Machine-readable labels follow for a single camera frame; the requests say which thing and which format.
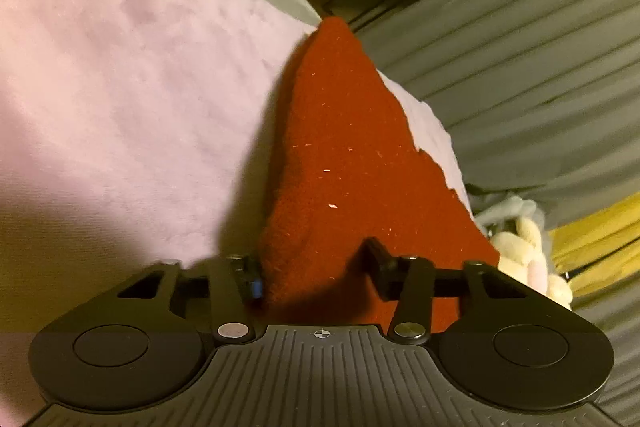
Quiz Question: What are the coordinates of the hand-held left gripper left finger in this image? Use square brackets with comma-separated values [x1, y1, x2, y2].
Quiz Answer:
[117, 252, 266, 343]

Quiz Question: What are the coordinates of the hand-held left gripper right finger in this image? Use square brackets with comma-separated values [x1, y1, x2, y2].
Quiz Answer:
[362, 237, 526, 345]

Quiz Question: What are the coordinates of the red knit cardigan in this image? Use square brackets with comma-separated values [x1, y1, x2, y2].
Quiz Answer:
[257, 17, 501, 328]

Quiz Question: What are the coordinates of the cream flower plush pillow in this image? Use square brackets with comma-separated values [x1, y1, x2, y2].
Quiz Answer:
[487, 214, 573, 308]

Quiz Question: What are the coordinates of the grey cushion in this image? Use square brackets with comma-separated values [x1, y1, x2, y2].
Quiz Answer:
[472, 194, 551, 238]

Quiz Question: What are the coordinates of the yellow curtain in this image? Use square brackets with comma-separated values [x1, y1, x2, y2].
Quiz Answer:
[547, 194, 640, 293]

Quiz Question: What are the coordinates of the pink fuzzy blanket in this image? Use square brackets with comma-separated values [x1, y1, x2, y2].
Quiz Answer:
[0, 0, 473, 427]

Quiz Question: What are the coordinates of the white round stool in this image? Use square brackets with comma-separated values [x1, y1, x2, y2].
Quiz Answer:
[249, 0, 324, 28]

